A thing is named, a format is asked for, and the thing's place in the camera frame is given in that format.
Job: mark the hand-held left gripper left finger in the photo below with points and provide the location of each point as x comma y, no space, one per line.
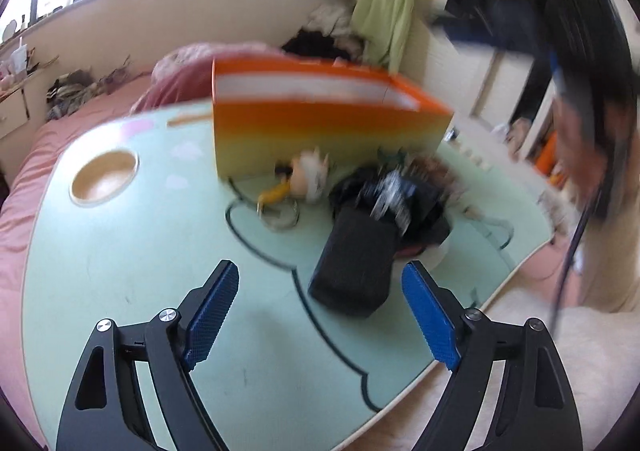
212,316

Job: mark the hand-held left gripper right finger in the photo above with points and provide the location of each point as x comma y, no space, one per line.
430,316

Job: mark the black rectangular pouch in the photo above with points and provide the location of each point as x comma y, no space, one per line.
352,261

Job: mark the black patterned cloth bag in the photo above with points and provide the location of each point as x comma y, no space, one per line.
420,216

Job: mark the small doll figure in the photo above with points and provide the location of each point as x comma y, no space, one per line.
307,176

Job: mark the orange cardboard box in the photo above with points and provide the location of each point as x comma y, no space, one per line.
325,131

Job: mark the white clothes pile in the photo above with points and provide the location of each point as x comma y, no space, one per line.
327,18

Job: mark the black clothes pile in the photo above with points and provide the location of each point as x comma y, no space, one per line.
320,46

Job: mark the patterned cloth pile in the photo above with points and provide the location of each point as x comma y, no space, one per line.
80,88

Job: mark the white nightstand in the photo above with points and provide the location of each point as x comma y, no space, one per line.
12,111

